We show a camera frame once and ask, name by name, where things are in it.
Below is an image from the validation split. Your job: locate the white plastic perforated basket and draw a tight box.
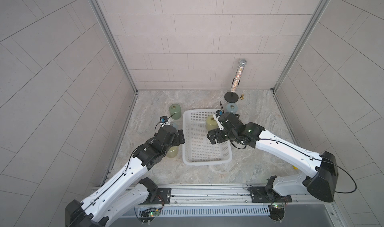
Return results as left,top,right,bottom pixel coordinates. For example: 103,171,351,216
183,109,233,166

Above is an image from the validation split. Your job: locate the sprinkle tube on black stand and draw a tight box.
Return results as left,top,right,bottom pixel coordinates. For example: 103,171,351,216
224,59,247,103

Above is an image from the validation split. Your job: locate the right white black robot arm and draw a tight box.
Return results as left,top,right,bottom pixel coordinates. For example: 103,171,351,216
207,110,339,203

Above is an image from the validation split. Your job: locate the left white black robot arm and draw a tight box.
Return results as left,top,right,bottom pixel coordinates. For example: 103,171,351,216
65,125,185,227

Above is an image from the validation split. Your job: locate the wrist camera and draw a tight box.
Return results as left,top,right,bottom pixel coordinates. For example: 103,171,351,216
160,116,169,124
213,110,224,131

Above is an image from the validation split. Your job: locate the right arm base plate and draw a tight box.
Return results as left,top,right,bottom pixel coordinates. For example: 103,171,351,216
246,185,292,204

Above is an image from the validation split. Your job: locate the green canister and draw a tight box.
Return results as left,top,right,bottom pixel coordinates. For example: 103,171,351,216
169,104,182,120

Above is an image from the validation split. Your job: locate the aluminium rail frame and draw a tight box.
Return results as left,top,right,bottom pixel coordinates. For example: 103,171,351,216
83,183,335,210

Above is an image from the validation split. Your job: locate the left circuit board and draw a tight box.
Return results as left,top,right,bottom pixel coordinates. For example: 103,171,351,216
139,208,161,225

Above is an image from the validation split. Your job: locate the yellow-green canister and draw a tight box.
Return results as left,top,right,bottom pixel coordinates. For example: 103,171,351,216
166,146,179,158
206,115,219,132

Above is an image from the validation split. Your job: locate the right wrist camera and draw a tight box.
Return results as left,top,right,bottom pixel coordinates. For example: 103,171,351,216
213,110,224,131

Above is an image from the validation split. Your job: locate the blue-grey canister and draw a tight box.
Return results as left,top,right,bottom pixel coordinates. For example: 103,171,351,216
226,103,238,115
170,123,178,130

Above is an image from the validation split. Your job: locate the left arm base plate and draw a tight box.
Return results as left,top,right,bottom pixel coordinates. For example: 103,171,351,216
147,188,172,205

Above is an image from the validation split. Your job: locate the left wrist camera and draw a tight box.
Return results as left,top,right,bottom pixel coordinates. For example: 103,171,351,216
160,116,169,124

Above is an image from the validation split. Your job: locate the right circuit board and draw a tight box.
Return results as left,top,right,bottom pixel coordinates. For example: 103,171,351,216
268,204,285,222

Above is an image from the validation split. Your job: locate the circuit board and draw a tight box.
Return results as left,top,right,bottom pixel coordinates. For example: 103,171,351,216
268,204,285,222
139,208,161,225

